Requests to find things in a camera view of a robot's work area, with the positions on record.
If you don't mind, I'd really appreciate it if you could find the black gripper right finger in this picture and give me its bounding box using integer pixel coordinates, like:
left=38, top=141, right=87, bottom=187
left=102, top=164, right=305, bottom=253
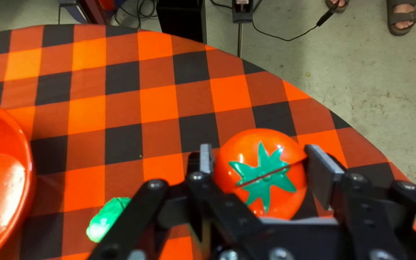
left=305, top=145, right=416, bottom=260

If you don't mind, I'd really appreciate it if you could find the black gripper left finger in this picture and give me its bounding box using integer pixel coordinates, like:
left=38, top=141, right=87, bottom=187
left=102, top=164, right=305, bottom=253
left=89, top=145, right=266, bottom=260

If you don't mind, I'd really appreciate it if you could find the fake red tomato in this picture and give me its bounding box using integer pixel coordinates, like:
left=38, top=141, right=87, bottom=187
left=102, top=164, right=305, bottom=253
left=214, top=129, right=308, bottom=220

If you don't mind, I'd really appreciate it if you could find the green toy vegetable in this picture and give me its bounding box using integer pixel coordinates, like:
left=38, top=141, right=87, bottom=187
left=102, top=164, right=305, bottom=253
left=86, top=197, right=132, bottom=243

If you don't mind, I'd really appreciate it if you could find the orange black plaid tablecloth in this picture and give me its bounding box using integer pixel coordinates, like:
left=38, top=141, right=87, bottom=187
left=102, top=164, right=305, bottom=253
left=0, top=25, right=402, bottom=260

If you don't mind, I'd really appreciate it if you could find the sandaled foot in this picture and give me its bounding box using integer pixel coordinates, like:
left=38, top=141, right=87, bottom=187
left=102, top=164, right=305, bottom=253
left=388, top=0, right=416, bottom=37

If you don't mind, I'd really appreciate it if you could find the black floor cable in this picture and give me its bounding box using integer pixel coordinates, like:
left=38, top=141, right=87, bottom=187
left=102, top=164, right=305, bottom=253
left=210, top=0, right=341, bottom=60

